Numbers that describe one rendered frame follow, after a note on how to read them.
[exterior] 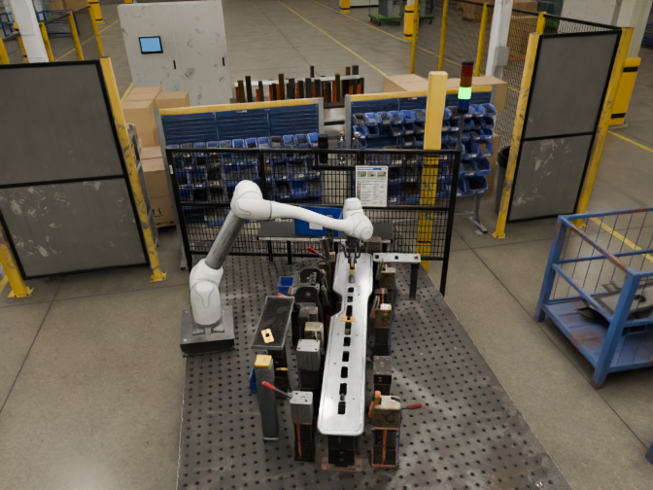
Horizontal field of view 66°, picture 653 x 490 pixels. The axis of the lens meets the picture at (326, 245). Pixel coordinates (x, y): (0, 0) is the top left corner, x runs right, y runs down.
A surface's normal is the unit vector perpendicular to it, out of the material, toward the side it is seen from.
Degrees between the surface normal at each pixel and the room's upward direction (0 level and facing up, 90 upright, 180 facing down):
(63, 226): 90
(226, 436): 0
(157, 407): 0
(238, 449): 0
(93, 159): 92
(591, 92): 91
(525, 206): 91
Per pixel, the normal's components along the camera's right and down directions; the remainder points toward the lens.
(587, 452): -0.02, -0.86
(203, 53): 0.19, 0.49
